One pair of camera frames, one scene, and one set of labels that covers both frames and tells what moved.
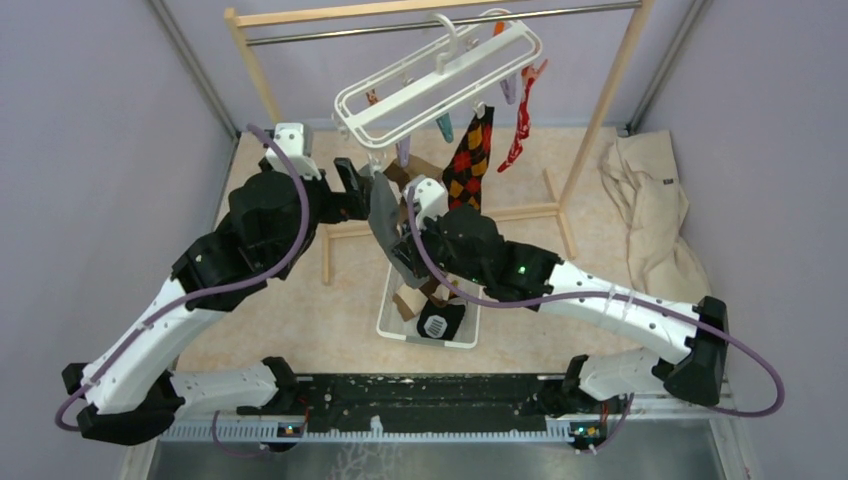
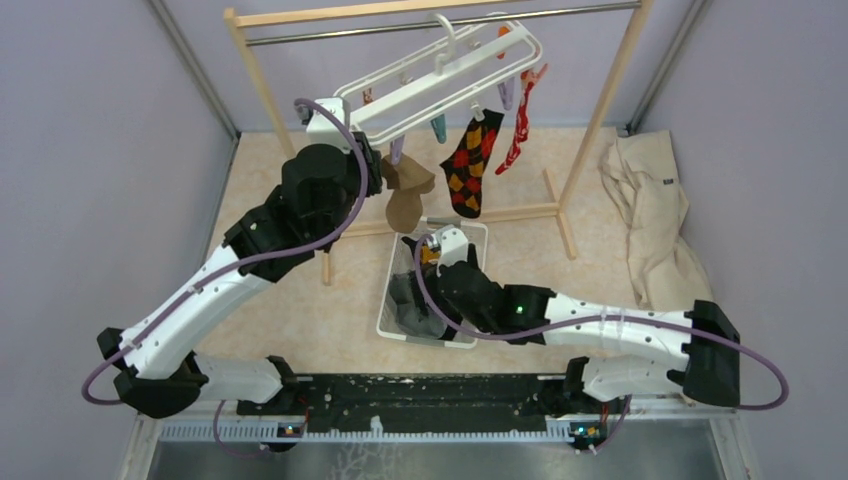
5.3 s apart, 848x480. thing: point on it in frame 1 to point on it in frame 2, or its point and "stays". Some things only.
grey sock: x=385 y=223 to x=411 y=318
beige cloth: x=644 y=170 stays
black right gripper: x=407 y=249 to x=430 y=285
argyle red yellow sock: x=465 y=172 stays
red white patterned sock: x=528 y=76 stays
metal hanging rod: x=451 y=24 stays
